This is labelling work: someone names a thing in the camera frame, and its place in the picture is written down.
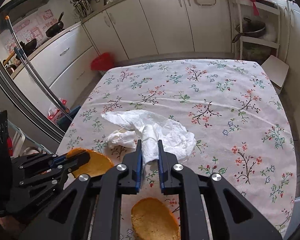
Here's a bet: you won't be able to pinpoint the black pot on trolley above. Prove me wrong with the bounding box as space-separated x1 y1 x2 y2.
232 17 266 43

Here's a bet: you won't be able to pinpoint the white storage trolley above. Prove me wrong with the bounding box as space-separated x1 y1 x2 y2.
228 0 281 60

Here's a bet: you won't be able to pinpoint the black wok pan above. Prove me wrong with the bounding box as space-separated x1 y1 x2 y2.
45 12 64 38

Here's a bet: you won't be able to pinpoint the red lined waste basket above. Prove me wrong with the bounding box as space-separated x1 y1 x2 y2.
90 53 114 71

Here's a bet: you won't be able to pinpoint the white paper napkin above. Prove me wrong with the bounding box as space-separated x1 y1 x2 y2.
101 109 197 165

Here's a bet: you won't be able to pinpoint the blue dustpan with broom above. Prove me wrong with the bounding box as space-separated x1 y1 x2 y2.
57 106 81 132

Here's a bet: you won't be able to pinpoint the white kitchen cabinets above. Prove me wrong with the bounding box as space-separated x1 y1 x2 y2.
11 0 300 111

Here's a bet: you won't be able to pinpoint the floral tablecloth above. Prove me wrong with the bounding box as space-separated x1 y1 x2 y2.
57 59 296 235

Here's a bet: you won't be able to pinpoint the person left hand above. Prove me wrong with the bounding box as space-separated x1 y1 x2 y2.
0 216 23 239

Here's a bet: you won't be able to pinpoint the orange peel piece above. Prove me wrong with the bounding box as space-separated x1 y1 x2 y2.
66 147 114 178
131 197 180 240

